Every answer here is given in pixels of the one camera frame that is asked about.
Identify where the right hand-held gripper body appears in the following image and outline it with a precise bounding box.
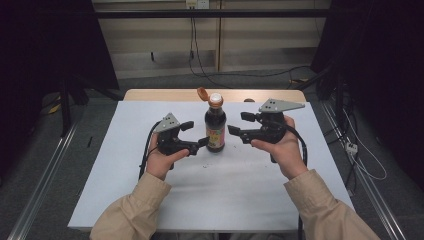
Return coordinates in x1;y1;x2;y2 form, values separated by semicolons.
239;98;306;164

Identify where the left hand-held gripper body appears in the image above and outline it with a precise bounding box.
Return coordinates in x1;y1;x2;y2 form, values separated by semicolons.
153;112;201;169

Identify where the dark sauce bottle orange cap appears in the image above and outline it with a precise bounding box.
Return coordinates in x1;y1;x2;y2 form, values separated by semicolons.
196;86;228;154

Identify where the person's right hand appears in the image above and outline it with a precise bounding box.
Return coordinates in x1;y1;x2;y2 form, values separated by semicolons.
250;115;309;181

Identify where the person's left hand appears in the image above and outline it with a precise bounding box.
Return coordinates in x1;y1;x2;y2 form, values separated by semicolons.
145;133;190;182

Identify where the white table mat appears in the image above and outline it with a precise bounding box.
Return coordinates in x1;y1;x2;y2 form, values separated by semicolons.
67;100;355;233

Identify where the black metal stand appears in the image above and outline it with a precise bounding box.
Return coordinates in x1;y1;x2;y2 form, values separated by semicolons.
57;75;89;138

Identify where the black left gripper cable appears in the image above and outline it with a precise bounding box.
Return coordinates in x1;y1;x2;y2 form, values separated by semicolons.
138;120;162;181

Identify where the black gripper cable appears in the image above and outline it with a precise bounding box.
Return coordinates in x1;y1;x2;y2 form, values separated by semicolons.
266;120;309;240
138;120;162;181

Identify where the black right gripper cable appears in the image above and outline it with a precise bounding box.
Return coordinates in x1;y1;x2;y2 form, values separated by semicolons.
266;120;309;240

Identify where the long black floor cable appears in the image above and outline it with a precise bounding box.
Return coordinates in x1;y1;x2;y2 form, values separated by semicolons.
188;16;314;90

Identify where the wooden vertical post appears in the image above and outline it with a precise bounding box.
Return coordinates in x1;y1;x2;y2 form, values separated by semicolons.
214;0;224;73

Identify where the white floor cable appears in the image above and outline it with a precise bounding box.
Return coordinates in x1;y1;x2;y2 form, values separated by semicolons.
342;109;388;182

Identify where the metal floor rail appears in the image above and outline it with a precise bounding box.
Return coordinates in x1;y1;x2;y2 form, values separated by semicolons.
6;121;80;240
319;100;408;240

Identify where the white wall outlet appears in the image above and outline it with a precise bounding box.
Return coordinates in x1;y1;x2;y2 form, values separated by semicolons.
185;0;210;10

